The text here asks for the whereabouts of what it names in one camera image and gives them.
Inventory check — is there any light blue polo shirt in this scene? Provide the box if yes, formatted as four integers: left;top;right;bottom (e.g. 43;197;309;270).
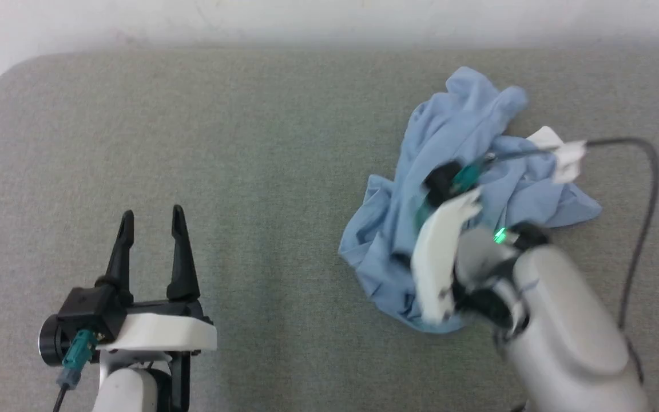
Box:
338;66;602;334

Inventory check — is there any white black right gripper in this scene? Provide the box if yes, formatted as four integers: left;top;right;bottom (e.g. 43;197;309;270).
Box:
391;189;483;325

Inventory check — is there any black cable with teal plug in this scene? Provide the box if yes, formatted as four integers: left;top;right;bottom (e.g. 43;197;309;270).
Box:
52;329;100;412

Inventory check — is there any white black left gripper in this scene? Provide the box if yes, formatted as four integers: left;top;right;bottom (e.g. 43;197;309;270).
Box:
96;204;218;412

